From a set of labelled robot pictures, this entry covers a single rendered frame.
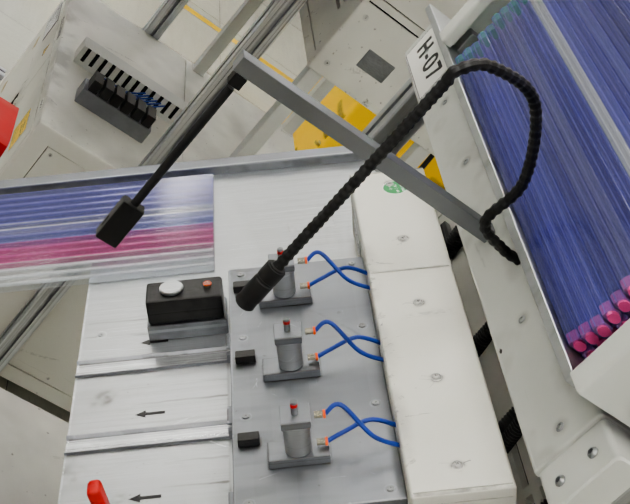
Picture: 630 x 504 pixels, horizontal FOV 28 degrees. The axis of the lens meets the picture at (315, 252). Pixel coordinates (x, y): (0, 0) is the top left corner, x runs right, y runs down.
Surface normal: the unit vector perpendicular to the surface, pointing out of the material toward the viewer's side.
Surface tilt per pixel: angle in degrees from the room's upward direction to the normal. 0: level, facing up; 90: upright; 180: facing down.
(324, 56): 90
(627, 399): 90
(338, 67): 90
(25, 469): 0
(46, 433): 0
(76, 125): 0
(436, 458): 43
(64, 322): 90
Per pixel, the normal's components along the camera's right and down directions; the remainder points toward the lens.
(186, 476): -0.07, -0.84
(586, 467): -0.78, -0.50
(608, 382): 0.07, 0.54
